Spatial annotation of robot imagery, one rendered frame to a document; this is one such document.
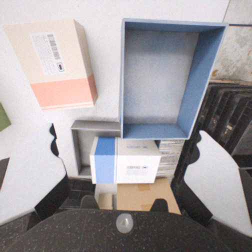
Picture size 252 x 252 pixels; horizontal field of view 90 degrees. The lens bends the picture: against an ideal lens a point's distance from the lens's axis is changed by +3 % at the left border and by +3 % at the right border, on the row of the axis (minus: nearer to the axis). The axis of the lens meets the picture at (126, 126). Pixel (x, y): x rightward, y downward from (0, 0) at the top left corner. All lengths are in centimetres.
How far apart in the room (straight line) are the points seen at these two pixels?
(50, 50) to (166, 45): 22
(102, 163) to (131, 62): 27
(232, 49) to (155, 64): 111
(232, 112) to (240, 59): 65
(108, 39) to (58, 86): 16
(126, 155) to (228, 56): 117
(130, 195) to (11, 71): 53
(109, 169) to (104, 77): 26
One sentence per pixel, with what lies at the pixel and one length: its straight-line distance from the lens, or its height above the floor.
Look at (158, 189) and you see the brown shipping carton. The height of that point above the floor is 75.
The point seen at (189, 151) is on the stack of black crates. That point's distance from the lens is 121.
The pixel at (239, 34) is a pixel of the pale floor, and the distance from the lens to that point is 137.
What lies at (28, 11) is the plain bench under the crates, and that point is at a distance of 40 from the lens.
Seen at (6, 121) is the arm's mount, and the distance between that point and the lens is 50.
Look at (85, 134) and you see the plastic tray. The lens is 43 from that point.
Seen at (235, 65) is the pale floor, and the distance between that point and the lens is 141.
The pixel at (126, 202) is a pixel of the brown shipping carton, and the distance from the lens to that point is 54.
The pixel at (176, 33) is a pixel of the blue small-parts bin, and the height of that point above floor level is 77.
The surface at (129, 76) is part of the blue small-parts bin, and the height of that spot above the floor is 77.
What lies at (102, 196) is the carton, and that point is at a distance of 67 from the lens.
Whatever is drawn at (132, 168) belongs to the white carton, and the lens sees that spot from 40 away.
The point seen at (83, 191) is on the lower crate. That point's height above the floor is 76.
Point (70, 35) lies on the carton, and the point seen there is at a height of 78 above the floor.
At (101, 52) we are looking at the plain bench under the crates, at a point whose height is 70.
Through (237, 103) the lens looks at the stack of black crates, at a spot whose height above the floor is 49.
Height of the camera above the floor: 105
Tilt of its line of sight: 60 degrees down
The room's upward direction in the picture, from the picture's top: 173 degrees clockwise
